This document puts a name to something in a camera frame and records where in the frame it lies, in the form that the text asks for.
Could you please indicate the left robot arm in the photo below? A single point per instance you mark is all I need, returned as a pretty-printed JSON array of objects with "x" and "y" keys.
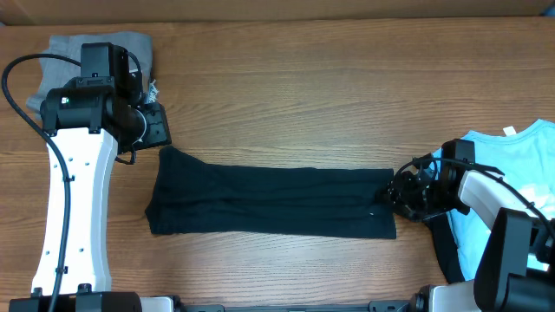
[{"x": 88, "y": 124}]

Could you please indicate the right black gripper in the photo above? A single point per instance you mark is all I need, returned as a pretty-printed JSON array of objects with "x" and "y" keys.
[{"x": 410, "y": 193}]

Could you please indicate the black t-shirt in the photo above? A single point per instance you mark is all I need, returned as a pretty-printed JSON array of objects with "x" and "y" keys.
[{"x": 191, "y": 196}]

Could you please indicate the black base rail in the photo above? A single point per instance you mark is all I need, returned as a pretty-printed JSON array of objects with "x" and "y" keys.
[{"x": 299, "y": 308}]

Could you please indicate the light blue t-shirt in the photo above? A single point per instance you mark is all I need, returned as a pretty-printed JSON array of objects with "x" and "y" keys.
[{"x": 527, "y": 160}]

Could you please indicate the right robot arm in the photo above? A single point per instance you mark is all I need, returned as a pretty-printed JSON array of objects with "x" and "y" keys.
[{"x": 516, "y": 270}]

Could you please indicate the blue frayed denim garment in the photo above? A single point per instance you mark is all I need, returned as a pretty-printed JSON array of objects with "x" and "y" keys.
[{"x": 152, "y": 93}]

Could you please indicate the grey folded shorts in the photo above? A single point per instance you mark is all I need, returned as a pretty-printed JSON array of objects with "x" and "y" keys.
[{"x": 56, "y": 73}]

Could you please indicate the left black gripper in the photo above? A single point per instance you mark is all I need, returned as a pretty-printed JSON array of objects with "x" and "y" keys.
[{"x": 160, "y": 133}]

